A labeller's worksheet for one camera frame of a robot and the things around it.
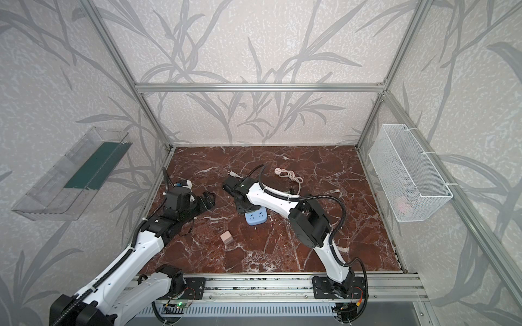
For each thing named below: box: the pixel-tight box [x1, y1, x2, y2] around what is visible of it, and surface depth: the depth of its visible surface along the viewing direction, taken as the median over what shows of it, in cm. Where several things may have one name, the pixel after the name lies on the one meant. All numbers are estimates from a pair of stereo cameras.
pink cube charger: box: [219, 230, 234, 245], surface depth 86 cm
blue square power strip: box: [244, 206, 268, 227], surface depth 91 cm
